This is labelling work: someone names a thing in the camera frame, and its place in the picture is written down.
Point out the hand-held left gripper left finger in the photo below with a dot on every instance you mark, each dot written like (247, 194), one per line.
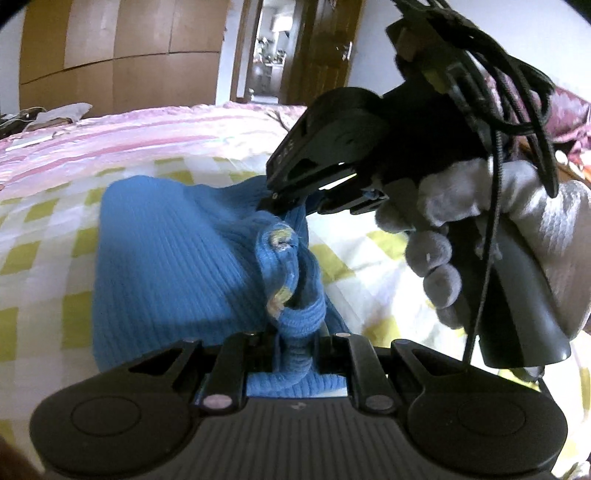
(233, 357)

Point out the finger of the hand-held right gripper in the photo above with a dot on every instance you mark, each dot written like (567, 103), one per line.
(279, 203)
(346, 206)

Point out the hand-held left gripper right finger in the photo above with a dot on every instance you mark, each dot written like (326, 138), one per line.
(361, 360)

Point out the blue striped knit sweater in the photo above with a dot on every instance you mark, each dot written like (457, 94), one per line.
(175, 277)

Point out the person's right hand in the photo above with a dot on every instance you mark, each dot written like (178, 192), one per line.
(558, 230)

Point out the brown wooden door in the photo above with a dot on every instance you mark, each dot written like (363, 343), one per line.
(323, 50)

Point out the pink striped quilt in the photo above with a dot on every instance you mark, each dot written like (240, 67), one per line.
(138, 134)

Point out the brown wooden wardrobe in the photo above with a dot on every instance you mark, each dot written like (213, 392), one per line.
(129, 50)

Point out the yellow white checked bedsheet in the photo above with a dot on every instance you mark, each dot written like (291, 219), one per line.
(46, 230)

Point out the pink floral bedding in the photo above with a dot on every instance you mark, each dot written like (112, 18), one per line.
(575, 120)

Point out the white folded cloth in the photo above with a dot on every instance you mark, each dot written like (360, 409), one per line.
(60, 113)

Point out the white flat book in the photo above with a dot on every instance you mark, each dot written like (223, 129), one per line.
(30, 141)

